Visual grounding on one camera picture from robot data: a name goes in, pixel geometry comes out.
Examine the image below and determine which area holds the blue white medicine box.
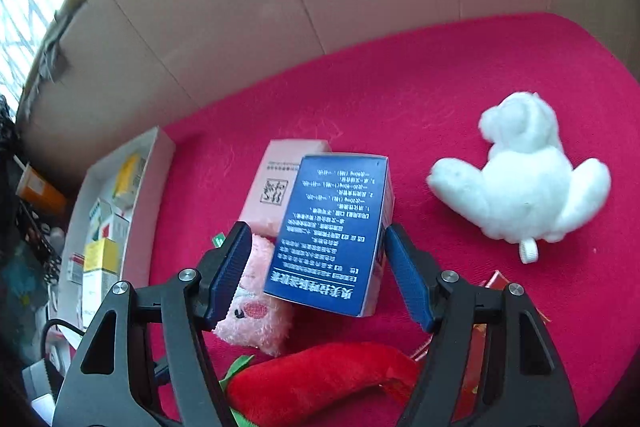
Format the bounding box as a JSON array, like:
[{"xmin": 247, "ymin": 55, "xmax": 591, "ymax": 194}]
[{"xmin": 264, "ymin": 153, "xmax": 395, "ymax": 317}]

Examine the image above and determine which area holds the yellow white box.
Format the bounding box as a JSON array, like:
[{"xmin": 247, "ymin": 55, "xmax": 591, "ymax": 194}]
[{"xmin": 84, "ymin": 239, "xmax": 119, "ymax": 274}]

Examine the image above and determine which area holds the pink tissue pack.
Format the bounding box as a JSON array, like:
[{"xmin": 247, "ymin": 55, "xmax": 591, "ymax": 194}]
[{"xmin": 239, "ymin": 139, "xmax": 331, "ymax": 237}]

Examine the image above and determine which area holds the white cardboard tray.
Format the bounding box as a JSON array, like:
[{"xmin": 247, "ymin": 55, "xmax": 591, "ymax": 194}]
[{"xmin": 52, "ymin": 127, "xmax": 176, "ymax": 329}]

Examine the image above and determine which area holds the red chili plush toy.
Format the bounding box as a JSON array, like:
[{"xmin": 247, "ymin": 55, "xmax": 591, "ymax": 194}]
[{"xmin": 219, "ymin": 341, "xmax": 421, "ymax": 426}]

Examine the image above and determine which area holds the red cigarette box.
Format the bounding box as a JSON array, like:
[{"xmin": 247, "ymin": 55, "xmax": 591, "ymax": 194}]
[{"xmin": 384, "ymin": 270, "xmax": 551, "ymax": 423}]

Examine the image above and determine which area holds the pink plush pig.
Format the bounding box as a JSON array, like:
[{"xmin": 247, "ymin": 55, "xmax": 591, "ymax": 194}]
[{"xmin": 214, "ymin": 234, "xmax": 294, "ymax": 357}]

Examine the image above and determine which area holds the orange drink cup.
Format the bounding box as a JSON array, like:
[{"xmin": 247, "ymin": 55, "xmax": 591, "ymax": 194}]
[{"xmin": 13, "ymin": 155, "xmax": 67, "ymax": 217}]

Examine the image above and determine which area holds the yellow medicine box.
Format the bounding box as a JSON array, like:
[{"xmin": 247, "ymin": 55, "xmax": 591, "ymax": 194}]
[{"xmin": 113, "ymin": 152, "xmax": 145, "ymax": 207}]

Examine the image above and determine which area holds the black cable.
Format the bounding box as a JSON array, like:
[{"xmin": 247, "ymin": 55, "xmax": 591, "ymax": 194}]
[{"xmin": 39, "ymin": 317, "xmax": 87, "ymax": 388}]

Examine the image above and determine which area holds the white plush toy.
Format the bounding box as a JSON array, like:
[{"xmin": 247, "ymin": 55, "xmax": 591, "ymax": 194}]
[{"xmin": 426, "ymin": 91, "xmax": 612, "ymax": 265}]

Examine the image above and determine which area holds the red cloth mat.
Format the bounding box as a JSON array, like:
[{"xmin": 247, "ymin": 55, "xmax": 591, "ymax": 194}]
[{"xmin": 150, "ymin": 14, "xmax": 639, "ymax": 421}]

